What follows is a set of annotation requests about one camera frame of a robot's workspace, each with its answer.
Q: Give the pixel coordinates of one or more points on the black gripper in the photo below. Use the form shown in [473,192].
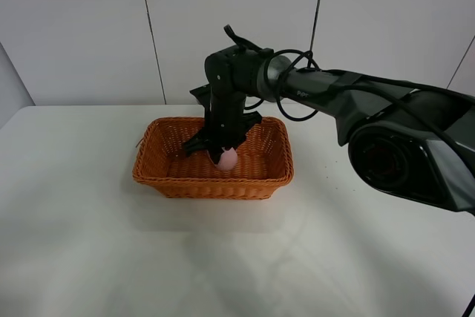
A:
[226,123]

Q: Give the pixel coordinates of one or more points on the orange woven wicker basket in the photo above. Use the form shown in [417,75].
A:
[264,162]

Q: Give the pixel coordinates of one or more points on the pink peach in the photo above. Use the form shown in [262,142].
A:
[228,160]

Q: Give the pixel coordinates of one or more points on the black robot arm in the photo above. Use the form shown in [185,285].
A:
[405,139]

